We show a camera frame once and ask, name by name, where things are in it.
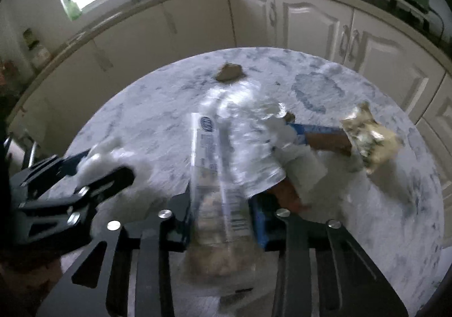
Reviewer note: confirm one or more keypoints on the clear crumpled plastic wrapper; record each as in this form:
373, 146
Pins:
243, 119

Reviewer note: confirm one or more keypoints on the clear snack packet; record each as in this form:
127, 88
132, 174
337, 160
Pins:
219, 197

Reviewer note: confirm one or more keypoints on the blue and brown wrapper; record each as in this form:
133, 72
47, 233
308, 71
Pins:
317, 137

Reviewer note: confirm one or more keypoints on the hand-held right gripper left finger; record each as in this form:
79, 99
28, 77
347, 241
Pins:
176, 232

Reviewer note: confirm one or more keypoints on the brown crumpled paper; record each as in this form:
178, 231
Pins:
229, 72

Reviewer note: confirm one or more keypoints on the white tissue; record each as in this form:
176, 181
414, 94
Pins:
106, 158
303, 165

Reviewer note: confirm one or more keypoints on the glass jar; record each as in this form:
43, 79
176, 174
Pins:
37, 50

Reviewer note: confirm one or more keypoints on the cream base cabinets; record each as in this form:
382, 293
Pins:
310, 24

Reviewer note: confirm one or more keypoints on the green dish soap bottle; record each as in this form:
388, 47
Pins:
72, 8

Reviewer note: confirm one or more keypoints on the gold foil wrapper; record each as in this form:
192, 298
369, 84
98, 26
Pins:
370, 140

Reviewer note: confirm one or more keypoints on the metal frame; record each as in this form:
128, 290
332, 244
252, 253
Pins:
23, 152

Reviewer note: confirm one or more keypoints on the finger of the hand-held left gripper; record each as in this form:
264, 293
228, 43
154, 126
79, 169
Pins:
102, 181
46, 172

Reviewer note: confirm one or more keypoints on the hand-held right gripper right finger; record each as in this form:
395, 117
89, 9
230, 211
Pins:
263, 225

